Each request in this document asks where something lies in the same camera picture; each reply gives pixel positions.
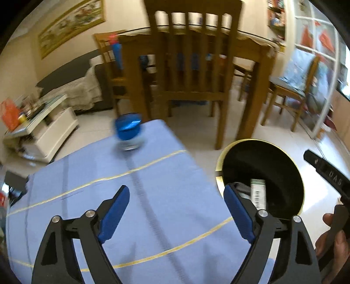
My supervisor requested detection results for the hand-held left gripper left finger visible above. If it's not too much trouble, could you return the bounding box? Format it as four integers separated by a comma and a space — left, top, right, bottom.
31, 185, 130, 284

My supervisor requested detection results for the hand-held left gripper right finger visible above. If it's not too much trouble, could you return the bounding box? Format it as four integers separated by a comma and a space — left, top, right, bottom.
223, 182, 320, 284

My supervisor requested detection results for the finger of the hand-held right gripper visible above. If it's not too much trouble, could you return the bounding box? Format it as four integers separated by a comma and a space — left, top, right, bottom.
303, 149, 350, 197

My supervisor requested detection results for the white barcoded box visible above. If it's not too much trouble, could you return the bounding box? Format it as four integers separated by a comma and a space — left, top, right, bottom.
250, 179, 267, 211

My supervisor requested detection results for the black gold-rimmed trash bin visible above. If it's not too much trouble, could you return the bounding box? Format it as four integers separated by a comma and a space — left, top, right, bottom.
215, 139, 305, 219

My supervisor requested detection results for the person's right hand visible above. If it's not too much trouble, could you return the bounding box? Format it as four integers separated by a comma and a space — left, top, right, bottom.
315, 214, 350, 277

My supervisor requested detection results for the blue tablecloth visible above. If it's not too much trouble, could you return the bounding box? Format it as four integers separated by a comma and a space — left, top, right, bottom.
5, 119, 275, 284

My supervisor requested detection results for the wooden chair with blue cushion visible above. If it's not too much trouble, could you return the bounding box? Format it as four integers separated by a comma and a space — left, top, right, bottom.
261, 53, 321, 132

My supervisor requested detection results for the white glass-paned door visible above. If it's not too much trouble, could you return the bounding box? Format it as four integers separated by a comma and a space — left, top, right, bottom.
284, 15, 343, 140

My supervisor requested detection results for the blue-lidded glass jar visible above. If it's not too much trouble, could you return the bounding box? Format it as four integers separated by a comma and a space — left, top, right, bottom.
113, 113, 144, 151

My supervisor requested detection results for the white coffee table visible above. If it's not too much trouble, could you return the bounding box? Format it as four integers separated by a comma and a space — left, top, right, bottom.
3, 94, 80, 164

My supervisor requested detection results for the wooden dining table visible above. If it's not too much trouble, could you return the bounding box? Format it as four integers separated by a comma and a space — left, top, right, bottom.
117, 26, 277, 142

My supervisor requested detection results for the red paper decoration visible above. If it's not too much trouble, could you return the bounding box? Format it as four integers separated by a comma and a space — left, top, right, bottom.
301, 27, 313, 47
319, 29, 336, 54

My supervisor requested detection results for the slat-back wooden chair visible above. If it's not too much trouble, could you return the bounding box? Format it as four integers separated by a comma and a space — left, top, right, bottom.
143, 0, 243, 151

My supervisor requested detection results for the orange bag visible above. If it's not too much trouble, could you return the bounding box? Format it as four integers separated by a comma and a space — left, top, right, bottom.
0, 99, 21, 132

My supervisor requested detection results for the dark grey sofa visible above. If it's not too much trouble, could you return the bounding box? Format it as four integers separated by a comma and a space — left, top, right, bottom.
35, 49, 115, 112

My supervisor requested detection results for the plain wooden chair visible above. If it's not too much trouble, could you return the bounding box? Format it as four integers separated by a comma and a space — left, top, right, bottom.
94, 32, 129, 116

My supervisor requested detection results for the blue bottle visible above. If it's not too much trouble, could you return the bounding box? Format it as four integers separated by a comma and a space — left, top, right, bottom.
110, 34, 124, 71

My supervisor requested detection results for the framed landscape painting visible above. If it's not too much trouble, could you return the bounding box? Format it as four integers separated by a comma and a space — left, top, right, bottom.
38, 0, 106, 60

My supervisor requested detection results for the wall bookshelf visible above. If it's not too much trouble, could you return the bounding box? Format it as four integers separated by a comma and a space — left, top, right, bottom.
266, 0, 287, 42

